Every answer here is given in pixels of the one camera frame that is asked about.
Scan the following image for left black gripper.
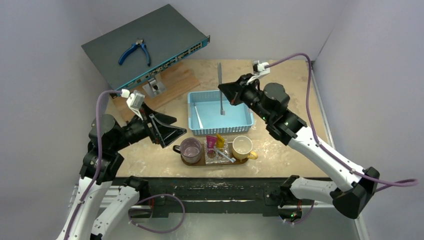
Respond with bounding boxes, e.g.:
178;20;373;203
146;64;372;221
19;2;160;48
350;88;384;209
112;101;186;150

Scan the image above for purple translucent cup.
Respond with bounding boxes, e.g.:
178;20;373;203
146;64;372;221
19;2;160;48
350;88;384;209
172;137;202;164

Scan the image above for light blue plastic basket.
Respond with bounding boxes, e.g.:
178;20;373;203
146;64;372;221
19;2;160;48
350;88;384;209
187;90;254;136

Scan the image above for yellow toothpaste tube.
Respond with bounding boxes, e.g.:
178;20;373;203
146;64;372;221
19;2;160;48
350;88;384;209
216;133;226;149

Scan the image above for clear glass toothbrush holder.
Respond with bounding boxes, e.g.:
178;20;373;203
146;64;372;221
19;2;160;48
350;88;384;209
204;138;232;165

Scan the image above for yellow mug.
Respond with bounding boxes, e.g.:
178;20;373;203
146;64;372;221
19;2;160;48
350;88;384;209
232;135;259;160

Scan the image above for dark wooden oval tray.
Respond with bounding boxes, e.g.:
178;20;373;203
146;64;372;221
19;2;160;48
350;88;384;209
180;143;249;167

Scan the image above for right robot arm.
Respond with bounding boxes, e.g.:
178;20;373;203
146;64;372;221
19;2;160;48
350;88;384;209
218;73;380;219

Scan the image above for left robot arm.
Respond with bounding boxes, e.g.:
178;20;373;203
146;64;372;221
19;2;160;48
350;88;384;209
58;102;187;240

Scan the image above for wooden base board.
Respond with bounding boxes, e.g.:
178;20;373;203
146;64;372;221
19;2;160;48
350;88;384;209
134;59;201;124

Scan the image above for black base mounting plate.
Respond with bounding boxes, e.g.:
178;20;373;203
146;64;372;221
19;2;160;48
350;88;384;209
99;177;344;220

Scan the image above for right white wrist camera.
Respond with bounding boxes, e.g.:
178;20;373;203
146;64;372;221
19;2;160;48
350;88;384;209
246;60;271;85

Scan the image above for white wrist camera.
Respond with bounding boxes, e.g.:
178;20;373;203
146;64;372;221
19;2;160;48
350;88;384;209
126;90;145;117
246;60;271;85

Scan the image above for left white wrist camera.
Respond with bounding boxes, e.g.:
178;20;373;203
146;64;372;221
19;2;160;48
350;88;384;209
126;90;145;117

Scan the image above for metal stand bracket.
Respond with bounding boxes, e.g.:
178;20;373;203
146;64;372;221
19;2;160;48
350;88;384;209
142;73;167;98

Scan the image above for grey network switch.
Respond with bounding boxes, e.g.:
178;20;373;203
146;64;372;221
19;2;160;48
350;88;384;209
81;4;210;91

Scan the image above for blue handled pliers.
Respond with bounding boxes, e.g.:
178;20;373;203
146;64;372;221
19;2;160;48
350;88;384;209
118;38;152;67

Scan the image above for lower purple base cable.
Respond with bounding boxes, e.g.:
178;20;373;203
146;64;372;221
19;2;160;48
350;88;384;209
127;194;186;235

